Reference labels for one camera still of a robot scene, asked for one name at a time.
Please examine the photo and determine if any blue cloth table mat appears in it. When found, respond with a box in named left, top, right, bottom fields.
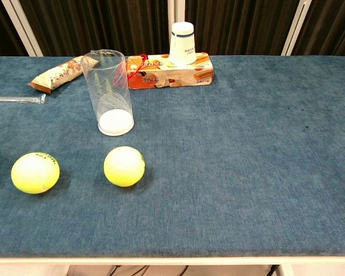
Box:
left=0, top=55, right=345, bottom=258

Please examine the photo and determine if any white frame post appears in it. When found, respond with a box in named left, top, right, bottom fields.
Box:
left=281, top=0, right=313, bottom=56
left=1, top=0, right=44, bottom=57
left=167, top=0, right=186, bottom=55

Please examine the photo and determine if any white table frame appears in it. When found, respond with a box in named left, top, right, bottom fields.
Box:
left=0, top=256, right=345, bottom=276

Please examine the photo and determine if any yellow tennis ball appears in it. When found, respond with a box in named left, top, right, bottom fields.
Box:
left=103, top=145, right=146, bottom=188
left=10, top=152, right=61, bottom=195

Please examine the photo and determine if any dark curtain panel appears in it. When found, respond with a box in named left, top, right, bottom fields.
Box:
left=293, top=0, right=345, bottom=57
left=19, top=0, right=170, bottom=57
left=0, top=0, right=28, bottom=58
left=185, top=0, right=301, bottom=56

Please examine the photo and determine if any transparent plastic cup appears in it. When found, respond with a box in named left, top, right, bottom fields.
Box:
left=80, top=49, right=135, bottom=137

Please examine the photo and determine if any straw in clear wrapper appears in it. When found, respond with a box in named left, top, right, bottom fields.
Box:
left=0, top=94, right=47, bottom=104

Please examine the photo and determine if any red string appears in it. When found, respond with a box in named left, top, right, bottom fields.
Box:
left=112, top=52, right=149, bottom=87

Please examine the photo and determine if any orange biscuit box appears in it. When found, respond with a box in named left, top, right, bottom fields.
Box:
left=125, top=52, right=214, bottom=90

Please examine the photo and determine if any brown white snack bar wrapper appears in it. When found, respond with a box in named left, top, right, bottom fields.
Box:
left=27, top=55, right=100, bottom=95

